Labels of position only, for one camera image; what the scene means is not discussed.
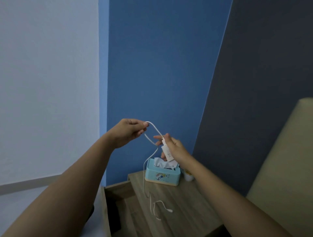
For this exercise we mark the person's right hand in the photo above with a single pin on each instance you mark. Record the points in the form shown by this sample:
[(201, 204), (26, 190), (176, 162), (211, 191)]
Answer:
[(176, 149)]

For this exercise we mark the person's left hand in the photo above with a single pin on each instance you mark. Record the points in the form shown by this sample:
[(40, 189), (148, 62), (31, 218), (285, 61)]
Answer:
[(126, 133)]

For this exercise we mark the person's right thumb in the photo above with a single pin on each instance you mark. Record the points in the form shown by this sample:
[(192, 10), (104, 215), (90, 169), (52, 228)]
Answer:
[(168, 139)]

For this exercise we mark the person's left thumb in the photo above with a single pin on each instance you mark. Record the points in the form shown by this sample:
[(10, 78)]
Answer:
[(137, 124)]

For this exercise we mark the white charger adapter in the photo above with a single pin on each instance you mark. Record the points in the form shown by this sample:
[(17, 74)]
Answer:
[(167, 151)]

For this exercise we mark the person's right forearm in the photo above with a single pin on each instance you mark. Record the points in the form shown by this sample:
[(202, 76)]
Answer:
[(232, 202)]

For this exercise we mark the person's left forearm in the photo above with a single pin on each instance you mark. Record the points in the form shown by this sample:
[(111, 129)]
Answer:
[(63, 195)]

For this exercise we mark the white tissue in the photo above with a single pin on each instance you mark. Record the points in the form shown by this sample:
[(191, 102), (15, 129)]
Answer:
[(164, 163)]

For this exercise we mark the light blue tissue box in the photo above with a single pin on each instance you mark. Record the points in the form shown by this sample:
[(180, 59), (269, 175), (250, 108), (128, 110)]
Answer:
[(161, 174)]

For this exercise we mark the small white bottle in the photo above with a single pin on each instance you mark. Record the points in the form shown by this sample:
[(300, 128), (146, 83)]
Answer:
[(188, 175)]

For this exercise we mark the wooden bedside table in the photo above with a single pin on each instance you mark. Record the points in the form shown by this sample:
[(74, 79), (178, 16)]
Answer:
[(168, 205)]

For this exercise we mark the beige upholstered headboard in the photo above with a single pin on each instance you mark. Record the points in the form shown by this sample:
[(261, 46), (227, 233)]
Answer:
[(285, 171)]

